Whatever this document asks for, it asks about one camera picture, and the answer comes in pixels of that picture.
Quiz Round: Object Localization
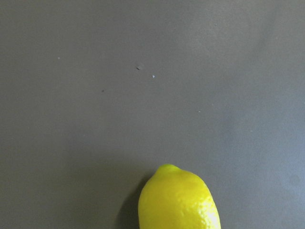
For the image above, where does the yellow lemon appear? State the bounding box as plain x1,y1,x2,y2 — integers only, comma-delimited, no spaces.
138,164,221,229

